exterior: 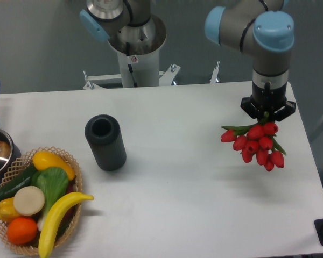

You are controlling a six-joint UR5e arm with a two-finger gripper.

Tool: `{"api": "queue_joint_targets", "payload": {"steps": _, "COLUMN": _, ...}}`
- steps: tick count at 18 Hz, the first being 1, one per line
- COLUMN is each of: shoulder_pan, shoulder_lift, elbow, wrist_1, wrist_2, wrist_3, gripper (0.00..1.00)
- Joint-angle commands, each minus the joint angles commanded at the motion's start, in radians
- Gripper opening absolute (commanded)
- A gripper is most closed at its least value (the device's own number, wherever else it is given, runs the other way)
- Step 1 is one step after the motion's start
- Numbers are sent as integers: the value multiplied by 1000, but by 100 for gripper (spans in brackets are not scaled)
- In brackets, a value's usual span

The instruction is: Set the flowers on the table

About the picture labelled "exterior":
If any green bok choy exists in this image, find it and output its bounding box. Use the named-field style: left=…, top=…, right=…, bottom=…
left=31, top=167, right=69, bottom=232

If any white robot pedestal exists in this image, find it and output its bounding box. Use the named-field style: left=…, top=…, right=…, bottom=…
left=79, top=9, right=166, bottom=88

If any orange fruit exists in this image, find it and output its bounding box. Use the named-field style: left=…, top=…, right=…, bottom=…
left=6, top=217, right=38, bottom=245

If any yellow bell pepper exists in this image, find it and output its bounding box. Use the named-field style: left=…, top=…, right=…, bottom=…
left=0, top=197, right=22, bottom=223

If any beige round biscuit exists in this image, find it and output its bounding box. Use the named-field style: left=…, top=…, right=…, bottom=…
left=13, top=186, right=45, bottom=216

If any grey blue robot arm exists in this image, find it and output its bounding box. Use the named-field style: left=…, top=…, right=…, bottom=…
left=79, top=1, right=296, bottom=121

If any red tulip bouquet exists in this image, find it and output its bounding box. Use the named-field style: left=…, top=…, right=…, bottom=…
left=220, top=112, right=286, bottom=172

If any yellow squash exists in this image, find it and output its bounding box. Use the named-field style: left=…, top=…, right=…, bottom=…
left=32, top=151, right=75, bottom=181

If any dark grey ribbed vase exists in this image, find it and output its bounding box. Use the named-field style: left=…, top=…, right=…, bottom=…
left=85, top=114, right=127, bottom=171

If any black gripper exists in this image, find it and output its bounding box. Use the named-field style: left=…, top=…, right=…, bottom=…
left=240, top=82, right=296, bottom=121

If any yellow banana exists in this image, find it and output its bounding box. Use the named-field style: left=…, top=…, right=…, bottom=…
left=38, top=192, right=94, bottom=258

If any dark green cucumber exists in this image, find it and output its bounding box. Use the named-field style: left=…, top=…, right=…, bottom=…
left=0, top=164, right=37, bottom=202

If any black pedestal cable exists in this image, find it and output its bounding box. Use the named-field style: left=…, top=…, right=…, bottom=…
left=125, top=41, right=138, bottom=88

